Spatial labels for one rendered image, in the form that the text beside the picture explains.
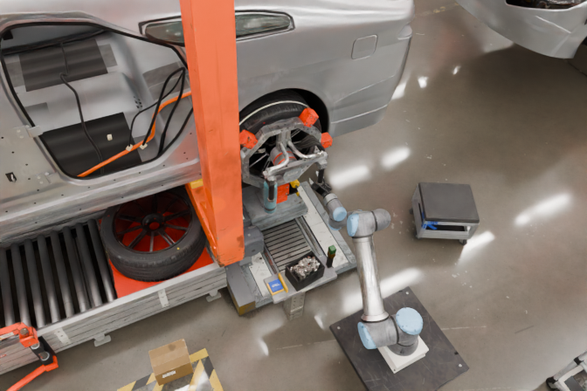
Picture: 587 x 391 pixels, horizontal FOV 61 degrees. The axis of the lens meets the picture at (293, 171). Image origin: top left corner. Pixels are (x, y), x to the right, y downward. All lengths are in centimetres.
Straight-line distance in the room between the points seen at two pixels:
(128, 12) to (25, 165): 95
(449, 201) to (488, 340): 99
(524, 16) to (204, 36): 326
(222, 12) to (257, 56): 90
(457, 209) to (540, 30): 170
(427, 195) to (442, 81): 191
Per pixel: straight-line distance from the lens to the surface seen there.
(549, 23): 467
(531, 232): 443
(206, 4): 186
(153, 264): 323
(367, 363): 316
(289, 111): 307
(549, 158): 508
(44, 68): 424
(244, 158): 306
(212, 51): 197
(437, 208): 381
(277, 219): 375
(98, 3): 258
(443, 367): 327
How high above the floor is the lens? 321
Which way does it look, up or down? 49 degrees down
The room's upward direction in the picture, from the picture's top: 5 degrees clockwise
